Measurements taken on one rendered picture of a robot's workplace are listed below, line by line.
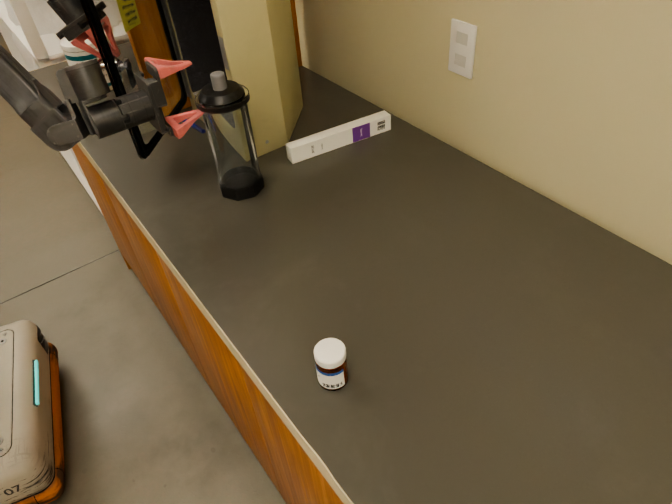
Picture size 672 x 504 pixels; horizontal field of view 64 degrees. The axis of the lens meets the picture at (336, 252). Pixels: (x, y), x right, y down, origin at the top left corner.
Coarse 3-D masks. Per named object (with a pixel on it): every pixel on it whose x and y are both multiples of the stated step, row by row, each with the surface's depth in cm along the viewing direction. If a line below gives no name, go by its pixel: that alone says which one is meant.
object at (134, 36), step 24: (96, 0) 103; (120, 0) 111; (144, 0) 121; (120, 24) 112; (144, 24) 121; (120, 48) 112; (144, 48) 122; (168, 48) 133; (120, 72) 112; (144, 72) 122; (168, 96) 134
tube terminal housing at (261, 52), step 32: (224, 0) 106; (256, 0) 110; (288, 0) 128; (224, 32) 109; (256, 32) 114; (288, 32) 130; (256, 64) 118; (288, 64) 131; (192, 96) 144; (256, 96) 122; (288, 96) 132; (256, 128) 126; (288, 128) 134
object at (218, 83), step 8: (216, 72) 104; (216, 80) 103; (224, 80) 104; (208, 88) 106; (216, 88) 104; (224, 88) 105; (232, 88) 105; (240, 88) 106; (200, 96) 105; (208, 96) 103; (216, 96) 103; (224, 96) 103; (232, 96) 104; (240, 96) 105; (208, 104) 103; (216, 104) 103
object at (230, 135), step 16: (224, 112) 103; (240, 112) 106; (208, 128) 108; (224, 128) 106; (240, 128) 108; (224, 144) 109; (240, 144) 110; (224, 160) 112; (240, 160) 112; (256, 160) 116; (224, 176) 115; (240, 176) 114; (256, 176) 117
